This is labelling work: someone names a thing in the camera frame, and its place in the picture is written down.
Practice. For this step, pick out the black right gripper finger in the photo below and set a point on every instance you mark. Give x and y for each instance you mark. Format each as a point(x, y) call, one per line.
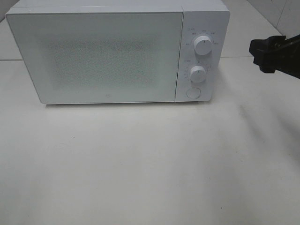
point(266, 61)
point(265, 45)

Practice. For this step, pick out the white microwave door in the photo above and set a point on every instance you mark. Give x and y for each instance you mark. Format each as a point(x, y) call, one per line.
point(100, 58)

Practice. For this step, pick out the round white door button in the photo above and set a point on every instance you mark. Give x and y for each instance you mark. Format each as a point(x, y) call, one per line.
point(193, 93)

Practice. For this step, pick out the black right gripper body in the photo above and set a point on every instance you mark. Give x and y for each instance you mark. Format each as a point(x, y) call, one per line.
point(288, 56)

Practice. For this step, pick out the upper white power knob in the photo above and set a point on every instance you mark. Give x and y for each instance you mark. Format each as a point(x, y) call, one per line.
point(202, 44)

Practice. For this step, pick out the white microwave oven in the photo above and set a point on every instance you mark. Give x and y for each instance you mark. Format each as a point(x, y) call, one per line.
point(209, 17)

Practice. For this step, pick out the white timer knob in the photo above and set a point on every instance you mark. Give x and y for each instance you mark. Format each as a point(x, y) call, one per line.
point(197, 74)

